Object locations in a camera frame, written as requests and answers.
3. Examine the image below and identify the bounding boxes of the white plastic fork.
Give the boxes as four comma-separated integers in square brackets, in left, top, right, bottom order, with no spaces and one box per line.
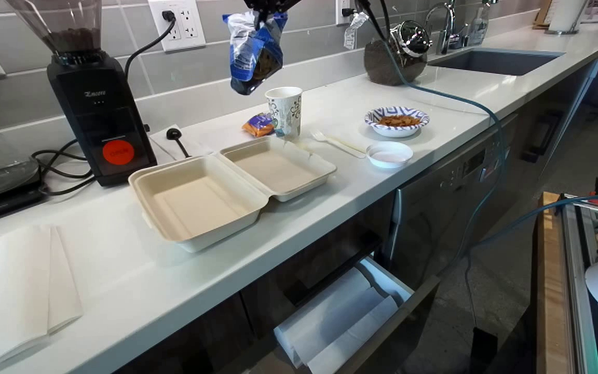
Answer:
[310,129,366,159]

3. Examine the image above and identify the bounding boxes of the black spoon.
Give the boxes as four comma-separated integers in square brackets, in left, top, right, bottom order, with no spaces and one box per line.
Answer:
[166,127,191,158]

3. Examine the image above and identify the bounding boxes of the folded white cloth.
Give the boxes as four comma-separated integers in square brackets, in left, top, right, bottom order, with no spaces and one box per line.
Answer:
[0,224,84,374]

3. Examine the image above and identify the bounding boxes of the wooden cutting board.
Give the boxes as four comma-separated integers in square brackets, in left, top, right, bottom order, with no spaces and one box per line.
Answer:
[533,0,552,28]

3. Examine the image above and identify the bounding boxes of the white napkin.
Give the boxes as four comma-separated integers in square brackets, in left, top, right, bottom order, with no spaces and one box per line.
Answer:
[148,124,214,162]

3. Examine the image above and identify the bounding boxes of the drawer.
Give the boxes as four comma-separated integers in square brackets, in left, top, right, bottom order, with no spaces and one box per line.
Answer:
[272,256,441,374]

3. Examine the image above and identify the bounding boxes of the small white bowl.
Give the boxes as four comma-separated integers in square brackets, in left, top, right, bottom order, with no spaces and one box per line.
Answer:
[365,141,414,169]

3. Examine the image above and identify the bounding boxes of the chrome tap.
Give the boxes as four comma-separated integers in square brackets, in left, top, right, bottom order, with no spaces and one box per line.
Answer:
[425,0,457,56]

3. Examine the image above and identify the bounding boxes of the drawer handle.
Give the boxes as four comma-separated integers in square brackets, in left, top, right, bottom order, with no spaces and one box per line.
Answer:
[520,111,563,163]

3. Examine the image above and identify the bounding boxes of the orange snack packet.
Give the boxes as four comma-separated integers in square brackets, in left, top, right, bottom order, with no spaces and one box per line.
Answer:
[241,112,277,138]

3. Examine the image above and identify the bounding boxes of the patterned paper cup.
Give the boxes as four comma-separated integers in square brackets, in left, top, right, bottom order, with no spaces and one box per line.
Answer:
[265,86,304,140]

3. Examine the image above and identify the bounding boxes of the soap bottle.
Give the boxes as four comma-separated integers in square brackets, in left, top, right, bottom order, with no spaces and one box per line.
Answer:
[467,0,491,47]

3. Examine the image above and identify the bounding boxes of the coil of black cable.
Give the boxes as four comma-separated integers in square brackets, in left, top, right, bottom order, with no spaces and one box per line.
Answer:
[31,138,97,197]

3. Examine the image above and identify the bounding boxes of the paper towel roll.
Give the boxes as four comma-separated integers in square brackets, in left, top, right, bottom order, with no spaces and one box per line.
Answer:
[545,0,589,35]

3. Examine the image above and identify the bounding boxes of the white and blue snack packet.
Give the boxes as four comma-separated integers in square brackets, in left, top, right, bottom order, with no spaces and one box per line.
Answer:
[222,10,289,96]

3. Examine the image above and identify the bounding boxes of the beige clamshell food pack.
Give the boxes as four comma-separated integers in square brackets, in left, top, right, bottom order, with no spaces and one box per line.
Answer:
[128,136,338,253]

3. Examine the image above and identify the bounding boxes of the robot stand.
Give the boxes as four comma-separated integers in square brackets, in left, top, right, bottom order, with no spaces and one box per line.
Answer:
[535,191,598,374]

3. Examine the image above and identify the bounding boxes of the black coffee grinder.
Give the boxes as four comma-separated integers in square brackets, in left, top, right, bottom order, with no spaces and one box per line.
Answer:
[5,0,158,187]

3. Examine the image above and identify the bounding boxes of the white wall socket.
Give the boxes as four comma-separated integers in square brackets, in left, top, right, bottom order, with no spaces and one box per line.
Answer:
[147,0,207,52]
[336,0,357,26]

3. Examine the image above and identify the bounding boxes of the brown snacks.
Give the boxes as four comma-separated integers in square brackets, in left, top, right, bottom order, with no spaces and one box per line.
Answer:
[377,115,423,128]

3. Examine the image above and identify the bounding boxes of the sink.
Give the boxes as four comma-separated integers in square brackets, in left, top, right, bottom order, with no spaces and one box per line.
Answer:
[427,47,566,77]

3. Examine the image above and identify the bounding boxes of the blue patterned bowl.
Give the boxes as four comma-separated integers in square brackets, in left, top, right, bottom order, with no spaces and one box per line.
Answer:
[364,106,431,139]

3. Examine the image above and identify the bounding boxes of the dark grey jar with chrome lid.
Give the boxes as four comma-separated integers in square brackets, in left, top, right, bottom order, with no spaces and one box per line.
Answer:
[363,20,433,87]

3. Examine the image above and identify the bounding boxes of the black scale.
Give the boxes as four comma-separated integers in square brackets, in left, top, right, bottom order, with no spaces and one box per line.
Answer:
[0,174,48,225]

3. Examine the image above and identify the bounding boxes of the teal cable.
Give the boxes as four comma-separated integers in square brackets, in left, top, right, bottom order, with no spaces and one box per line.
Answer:
[357,0,598,328]

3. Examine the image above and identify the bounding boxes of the dishwasher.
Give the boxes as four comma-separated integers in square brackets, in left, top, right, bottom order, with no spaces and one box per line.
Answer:
[385,113,521,292]

